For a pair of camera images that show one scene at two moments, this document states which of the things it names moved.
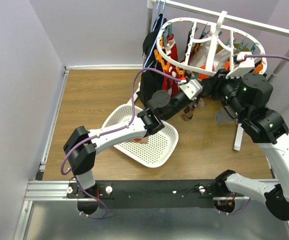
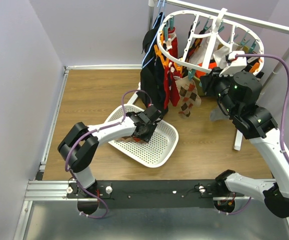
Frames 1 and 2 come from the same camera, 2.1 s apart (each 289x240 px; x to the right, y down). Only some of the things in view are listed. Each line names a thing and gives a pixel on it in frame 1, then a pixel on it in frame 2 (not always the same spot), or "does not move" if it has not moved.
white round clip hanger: [208, 47] → [221, 15]
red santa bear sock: [170, 84] does not move
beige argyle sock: [144, 140] does not move
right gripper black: [213, 84] does not move
